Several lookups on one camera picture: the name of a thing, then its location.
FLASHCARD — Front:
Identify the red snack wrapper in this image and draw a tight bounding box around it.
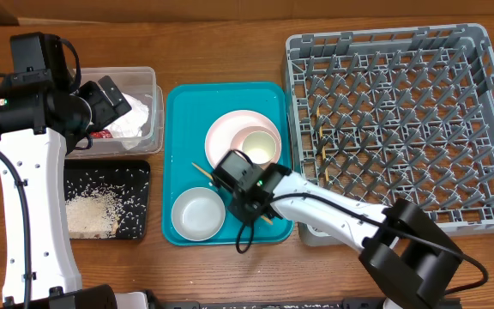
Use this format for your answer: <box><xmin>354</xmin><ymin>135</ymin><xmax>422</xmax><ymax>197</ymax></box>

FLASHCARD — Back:
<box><xmin>90</xmin><ymin>130</ymin><xmax>112</xmax><ymax>139</ymax></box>

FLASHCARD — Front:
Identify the white napkin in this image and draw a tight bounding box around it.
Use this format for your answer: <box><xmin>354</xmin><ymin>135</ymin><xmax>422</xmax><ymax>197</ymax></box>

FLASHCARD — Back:
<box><xmin>105</xmin><ymin>94</ymin><xmax>149</xmax><ymax>150</ymax></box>

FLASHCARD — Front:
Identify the grey bowl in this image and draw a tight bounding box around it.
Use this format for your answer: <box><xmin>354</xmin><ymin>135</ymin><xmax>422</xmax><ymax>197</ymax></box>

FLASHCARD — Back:
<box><xmin>171</xmin><ymin>187</ymin><xmax>226</xmax><ymax>242</ymax></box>

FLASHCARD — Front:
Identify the cream paper cup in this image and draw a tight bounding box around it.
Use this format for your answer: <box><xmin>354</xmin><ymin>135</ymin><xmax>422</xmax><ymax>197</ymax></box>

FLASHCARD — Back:
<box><xmin>241</xmin><ymin>131</ymin><xmax>278</xmax><ymax>165</ymax></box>

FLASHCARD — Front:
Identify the wooden chopstick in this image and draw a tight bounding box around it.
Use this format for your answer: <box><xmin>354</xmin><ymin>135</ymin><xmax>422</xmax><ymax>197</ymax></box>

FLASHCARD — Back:
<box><xmin>191</xmin><ymin>162</ymin><xmax>273</xmax><ymax>225</ymax></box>
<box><xmin>316</xmin><ymin>107</ymin><xmax>329</xmax><ymax>183</ymax></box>

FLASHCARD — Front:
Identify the small pink bowl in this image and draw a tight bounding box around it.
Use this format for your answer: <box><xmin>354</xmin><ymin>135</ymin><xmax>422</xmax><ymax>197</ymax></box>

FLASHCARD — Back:
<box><xmin>231</xmin><ymin>126</ymin><xmax>281</xmax><ymax>163</ymax></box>

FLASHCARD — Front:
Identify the large pink plate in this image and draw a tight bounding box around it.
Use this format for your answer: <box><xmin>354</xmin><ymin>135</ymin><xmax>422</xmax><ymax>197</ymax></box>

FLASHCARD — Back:
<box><xmin>205</xmin><ymin>110</ymin><xmax>282</xmax><ymax>167</ymax></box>

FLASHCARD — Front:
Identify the pile of white rice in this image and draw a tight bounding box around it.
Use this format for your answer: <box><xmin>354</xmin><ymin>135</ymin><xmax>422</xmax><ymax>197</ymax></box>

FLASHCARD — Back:
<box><xmin>65</xmin><ymin>191</ymin><xmax>123</xmax><ymax>239</ymax></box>

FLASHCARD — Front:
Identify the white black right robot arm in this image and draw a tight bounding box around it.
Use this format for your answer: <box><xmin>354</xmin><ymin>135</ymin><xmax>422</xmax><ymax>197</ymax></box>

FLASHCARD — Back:
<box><xmin>213</xmin><ymin>160</ymin><xmax>467</xmax><ymax>308</ymax></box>

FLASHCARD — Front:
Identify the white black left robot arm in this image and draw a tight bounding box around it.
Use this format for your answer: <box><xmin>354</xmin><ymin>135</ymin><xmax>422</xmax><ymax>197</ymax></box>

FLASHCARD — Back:
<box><xmin>0</xmin><ymin>70</ymin><xmax>110</xmax><ymax>308</ymax></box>

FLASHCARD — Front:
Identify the grey dishwasher rack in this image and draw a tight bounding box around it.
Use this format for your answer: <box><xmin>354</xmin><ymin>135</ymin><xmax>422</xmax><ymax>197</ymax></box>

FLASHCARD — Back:
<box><xmin>284</xmin><ymin>23</ymin><xmax>494</xmax><ymax>236</ymax></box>

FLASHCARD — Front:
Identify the clear plastic bin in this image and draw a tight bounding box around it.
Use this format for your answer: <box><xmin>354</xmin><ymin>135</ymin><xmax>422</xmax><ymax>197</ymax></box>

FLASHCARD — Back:
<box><xmin>67</xmin><ymin>66</ymin><xmax>165</xmax><ymax>159</ymax></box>

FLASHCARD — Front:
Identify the black rectangular tray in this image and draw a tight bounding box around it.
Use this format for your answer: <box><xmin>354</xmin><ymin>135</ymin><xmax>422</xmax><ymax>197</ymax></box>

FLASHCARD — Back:
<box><xmin>64</xmin><ymin>160</ymin><xmax>151</xmax><ymax>239</ymax></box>

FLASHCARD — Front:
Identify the teal serving tray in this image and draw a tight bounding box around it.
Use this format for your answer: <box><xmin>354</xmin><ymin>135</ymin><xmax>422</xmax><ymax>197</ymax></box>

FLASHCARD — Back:
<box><xmin>161</xmin><ymin>82</ymin><xmax>292</xmax><ymax>246</ymax></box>

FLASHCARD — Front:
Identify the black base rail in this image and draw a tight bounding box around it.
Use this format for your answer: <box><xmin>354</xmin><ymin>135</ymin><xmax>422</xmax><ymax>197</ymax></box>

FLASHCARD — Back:
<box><xmin>148</xmin><ymin>293</ymin><xmax>384</xmax><ymax>309</ymax></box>

